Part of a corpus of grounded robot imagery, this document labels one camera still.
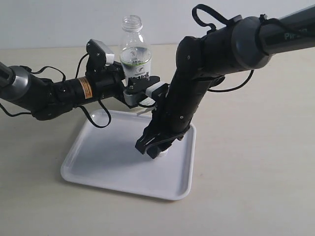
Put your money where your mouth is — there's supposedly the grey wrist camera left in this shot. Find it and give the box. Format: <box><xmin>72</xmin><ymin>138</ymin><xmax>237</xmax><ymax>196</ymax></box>
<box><xmin>86</xmin><ymin>39</ymin><xmax>115</xmax><ymax>74</ymax></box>

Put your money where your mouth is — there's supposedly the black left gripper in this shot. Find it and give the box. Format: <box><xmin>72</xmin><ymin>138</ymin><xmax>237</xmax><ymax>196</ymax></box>
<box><xmin>76</xmin><ymin>65</ymin><xmax>160</xmax><ymax>107</ymax></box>

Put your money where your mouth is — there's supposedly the white bottle cap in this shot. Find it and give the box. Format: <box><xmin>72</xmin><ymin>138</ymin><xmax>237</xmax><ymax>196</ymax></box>
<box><xmin>157</xmin><ymin>150</ymin><xmax>168</xmax><ymax>158</ymax></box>

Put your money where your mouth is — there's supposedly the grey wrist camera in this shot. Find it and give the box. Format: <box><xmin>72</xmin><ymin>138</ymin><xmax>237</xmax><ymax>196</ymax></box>
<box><xmin>137</xmin><ymin>82</ymin><xmax>169</xmax><ymax>115</ymax></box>
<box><xmin>86</xmin><ymin>39</ymin><xmax>115</xmax><ymax>74</ymax></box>

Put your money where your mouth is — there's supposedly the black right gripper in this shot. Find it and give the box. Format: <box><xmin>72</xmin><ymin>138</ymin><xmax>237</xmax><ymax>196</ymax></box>
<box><xmin>135</xmin><ymin>73</ymin><xmax>215</xmax><ymax>159</ymax></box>

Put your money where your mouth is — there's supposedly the white rectangular plastic tray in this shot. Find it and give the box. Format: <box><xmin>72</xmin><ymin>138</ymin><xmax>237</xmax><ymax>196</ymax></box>
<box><xmin>60</xmin><ymin>110</ymin><xmax>196</xmax><ymax>201</ymax></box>

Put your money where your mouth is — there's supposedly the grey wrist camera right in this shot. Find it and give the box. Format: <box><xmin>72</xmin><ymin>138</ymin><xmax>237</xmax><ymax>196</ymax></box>
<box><xmin>137</xmin><ymin>82</ymin><xmax>169</xmax><ymax>115</ymax></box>

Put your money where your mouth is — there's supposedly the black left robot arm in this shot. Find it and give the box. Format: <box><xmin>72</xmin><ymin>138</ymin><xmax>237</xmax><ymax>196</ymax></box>
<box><xmin>0</xmin><ymin>61</ymin><xmax>160</xmax><ymax>121</ymax></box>

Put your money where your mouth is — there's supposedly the clear plastic drink bottle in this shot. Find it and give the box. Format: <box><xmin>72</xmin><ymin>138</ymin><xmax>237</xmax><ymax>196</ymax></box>
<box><xmin>120</xmin><ymin>15</ymin><xmax>152</xmax><ymax>86</ymax></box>

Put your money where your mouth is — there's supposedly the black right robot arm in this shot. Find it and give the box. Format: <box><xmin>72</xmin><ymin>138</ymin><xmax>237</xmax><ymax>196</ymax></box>
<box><xmin>135</xmin><ymin>4</ymin><xmax>315</xmax><ymax>158</ymax></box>

